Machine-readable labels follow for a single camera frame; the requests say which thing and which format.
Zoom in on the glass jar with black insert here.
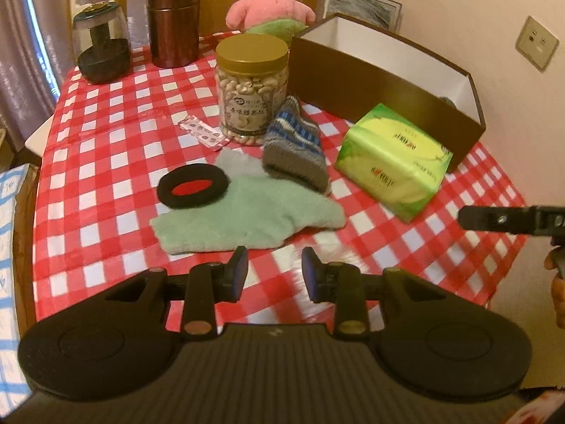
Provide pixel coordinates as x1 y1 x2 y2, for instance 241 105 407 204
72 2 132 84

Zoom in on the framed grey picture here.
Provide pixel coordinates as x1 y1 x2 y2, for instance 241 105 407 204
315 0 402 35

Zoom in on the nut jar with gold lid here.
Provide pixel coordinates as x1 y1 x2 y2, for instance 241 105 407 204
215 34 290 146

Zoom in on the green fluffy towel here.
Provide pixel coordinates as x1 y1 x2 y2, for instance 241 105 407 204
150 148 347 255

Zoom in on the blue checked white cloth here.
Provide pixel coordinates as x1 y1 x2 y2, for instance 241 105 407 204
0 163 41 404

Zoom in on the red checkered tablecloth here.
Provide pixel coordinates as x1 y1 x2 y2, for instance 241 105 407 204
33 31 529 333

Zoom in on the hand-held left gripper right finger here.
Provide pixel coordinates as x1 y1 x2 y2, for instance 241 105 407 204
301 247 446 341

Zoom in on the blue striped knit sock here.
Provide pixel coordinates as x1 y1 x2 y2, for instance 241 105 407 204
262 95 332 196

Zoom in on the person's right hand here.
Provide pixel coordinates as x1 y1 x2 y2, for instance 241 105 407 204
544 249 565 328

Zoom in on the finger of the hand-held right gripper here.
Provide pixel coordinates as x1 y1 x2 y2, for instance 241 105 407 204
458 205 537 234

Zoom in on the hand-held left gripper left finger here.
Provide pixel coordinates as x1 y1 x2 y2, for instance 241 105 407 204
105 246 249 341

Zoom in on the pink starfish plush toy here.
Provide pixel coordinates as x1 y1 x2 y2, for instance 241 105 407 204
225 0 317 37

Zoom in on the brown metal canister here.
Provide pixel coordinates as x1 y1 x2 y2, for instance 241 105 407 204
147 0 201 69

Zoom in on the black round pad red centre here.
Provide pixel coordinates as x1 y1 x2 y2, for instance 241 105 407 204
157 163 229 209

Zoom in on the gold wall data socket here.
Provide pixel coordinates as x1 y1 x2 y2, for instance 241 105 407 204
516 15 560 72

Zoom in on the green tissue pack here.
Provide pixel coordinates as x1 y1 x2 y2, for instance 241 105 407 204
334 103 454 224

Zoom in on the red patterned white cloth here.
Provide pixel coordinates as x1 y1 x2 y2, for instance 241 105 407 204
507 389 565 424

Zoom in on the brown cardboard box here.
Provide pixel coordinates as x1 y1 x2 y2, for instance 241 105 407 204
289 13 487 174

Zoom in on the pill blister pack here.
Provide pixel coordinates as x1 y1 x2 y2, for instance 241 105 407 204
179 115 231 150

